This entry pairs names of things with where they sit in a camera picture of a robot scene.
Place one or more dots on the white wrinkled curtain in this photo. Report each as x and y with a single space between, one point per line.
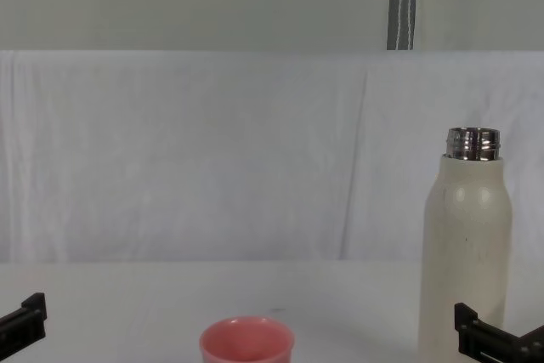
212 159

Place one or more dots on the cream vacuum bottle steel neck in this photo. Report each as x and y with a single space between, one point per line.
465 252

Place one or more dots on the grey striped post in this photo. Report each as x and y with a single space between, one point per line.
401 1

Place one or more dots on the pink cup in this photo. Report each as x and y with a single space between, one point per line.
246 339

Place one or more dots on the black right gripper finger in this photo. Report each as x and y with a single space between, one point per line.
467 333

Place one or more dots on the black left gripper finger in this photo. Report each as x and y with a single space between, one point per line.
33 316

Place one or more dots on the white table cloth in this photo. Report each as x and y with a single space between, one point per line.
149 312

